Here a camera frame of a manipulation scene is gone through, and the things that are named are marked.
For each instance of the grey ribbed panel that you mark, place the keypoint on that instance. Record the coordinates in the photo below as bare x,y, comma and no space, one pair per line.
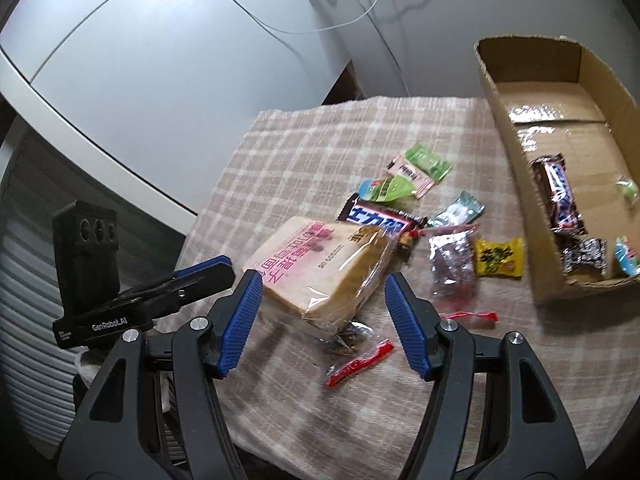
30,260

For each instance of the dark blue chocolate bar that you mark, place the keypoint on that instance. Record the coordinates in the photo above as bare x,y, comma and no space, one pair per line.
557,195
375,217

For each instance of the dark brown white-print packet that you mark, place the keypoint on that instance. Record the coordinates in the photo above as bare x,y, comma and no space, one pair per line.
582,257

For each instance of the light green snack packet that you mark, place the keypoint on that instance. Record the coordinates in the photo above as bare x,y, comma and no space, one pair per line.
430,160

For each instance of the small brown wrapped candy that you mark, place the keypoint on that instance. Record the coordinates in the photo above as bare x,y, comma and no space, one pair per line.
407,242

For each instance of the clear packet with dark snack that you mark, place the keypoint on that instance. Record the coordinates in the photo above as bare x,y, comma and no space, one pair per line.
345,337

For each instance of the red stick wrapper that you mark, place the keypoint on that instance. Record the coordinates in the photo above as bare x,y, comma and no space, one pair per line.
470,317
357,362

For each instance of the green jelly packet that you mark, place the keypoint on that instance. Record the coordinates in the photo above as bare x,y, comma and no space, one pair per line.
387,189

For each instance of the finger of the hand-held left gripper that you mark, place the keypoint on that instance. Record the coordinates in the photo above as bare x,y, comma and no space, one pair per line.
205,266
200,287

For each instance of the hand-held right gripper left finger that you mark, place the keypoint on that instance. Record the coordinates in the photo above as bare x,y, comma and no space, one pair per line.
242,320

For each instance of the teal snack packet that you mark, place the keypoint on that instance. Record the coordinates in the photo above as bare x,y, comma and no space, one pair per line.
457,210

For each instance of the bread loaf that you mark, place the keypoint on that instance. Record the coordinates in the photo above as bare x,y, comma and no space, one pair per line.
320,270

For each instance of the beige plaid blanket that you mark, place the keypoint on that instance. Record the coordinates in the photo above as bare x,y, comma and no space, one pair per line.
300,160

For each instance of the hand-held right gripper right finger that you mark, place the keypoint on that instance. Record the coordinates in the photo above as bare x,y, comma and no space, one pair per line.
405,325

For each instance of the pink snack packet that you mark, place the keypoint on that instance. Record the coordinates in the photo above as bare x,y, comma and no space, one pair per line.
410,175

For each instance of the small green candy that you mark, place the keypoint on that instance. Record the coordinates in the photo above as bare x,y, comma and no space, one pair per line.
625,190

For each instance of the blue green jelly cup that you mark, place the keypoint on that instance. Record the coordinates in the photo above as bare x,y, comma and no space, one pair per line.
627,255

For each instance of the clear packet with red snacks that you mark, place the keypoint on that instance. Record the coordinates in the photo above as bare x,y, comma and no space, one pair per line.
450,260

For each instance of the yellow candy packet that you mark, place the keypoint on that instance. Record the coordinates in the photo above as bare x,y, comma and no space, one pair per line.
500,257

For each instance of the cardboard box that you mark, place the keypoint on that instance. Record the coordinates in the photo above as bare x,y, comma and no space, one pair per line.
520,210

